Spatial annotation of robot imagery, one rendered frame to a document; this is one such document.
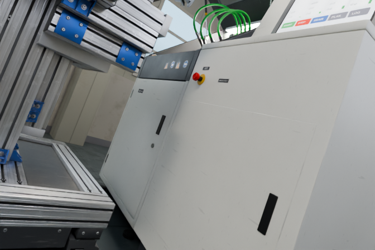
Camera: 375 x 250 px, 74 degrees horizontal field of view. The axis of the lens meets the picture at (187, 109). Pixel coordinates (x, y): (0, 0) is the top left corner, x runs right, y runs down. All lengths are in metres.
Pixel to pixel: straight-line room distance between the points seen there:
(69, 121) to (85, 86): 0.40
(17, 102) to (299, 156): 0.97
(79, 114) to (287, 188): 2.47
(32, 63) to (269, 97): 0.86
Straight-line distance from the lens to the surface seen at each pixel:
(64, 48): 1.08
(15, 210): 0.93
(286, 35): 0.88
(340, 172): 0.75
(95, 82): 2.89
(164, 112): 1.27
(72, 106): 2.86
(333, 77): 0.72
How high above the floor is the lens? 0.58
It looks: 4 degrees up
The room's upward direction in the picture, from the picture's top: 20 degrees clockwise
